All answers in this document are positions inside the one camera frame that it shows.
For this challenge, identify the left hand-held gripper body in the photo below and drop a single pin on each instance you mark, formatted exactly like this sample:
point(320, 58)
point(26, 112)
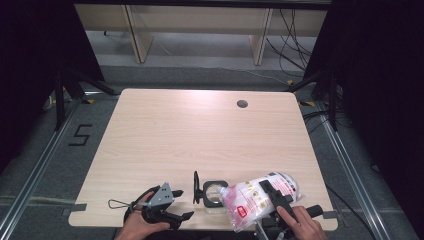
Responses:
point(160, 199)

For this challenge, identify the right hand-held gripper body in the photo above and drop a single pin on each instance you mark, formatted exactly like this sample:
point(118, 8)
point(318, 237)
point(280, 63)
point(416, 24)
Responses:
point(271, 230)

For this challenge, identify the red and white spout pouch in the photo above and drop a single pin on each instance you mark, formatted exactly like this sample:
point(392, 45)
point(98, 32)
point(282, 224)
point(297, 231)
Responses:
point(248, 201)

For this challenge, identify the person's right hand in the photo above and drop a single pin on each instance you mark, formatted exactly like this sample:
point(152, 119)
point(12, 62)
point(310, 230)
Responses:
point(305, 228)

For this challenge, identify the person's left hand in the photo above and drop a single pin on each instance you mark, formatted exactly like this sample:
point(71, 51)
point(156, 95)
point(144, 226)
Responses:
point(135, 228)

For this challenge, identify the grey tape strip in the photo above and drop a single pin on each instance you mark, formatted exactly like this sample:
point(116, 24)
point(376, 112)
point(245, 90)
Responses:
point(76, 207)
point(330, 214)

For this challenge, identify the grey table grommet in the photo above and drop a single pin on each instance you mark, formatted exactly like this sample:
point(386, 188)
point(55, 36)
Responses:
point(242, 103)

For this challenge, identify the yellow and black tape marker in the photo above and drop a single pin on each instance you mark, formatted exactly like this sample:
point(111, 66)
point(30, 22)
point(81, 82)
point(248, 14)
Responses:
point(308, 103)
point(290, 82)

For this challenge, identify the black metal stand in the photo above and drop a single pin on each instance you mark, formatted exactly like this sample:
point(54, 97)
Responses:
point(60, 100)
point(332, 103)

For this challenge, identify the black curtain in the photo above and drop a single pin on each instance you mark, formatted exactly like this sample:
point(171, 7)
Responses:
point(30, 66)
point(383, 83)

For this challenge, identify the light wooden shelf unit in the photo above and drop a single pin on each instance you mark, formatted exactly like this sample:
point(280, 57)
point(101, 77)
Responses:
point(200, 18)

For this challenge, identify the metal floor rail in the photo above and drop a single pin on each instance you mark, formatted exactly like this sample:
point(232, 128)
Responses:
point(353, 173)
point(36, 170)

